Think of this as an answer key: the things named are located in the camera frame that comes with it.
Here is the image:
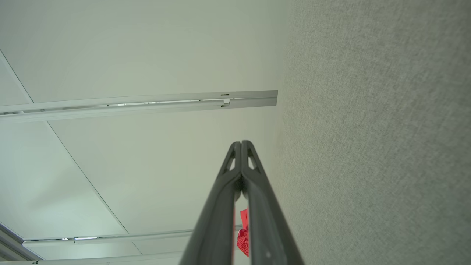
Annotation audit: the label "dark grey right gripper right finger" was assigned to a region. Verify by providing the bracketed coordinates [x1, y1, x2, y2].
[241, 141, 305, 265]

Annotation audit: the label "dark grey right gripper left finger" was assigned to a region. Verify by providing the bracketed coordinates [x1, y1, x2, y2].
[179, 141, 242, 265]

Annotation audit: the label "red shorts with white stripe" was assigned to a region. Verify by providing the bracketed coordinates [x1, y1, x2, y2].
[237, 208, 250, 257]

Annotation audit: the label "white ceiling light track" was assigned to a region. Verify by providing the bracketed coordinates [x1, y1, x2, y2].
[0, 90, 278, 124]
[22, 225, 243, 246]
[0, 251, 184, 265]

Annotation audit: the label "grey fabric sofa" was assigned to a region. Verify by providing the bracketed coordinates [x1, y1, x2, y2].
[270, 0, 471, 265]

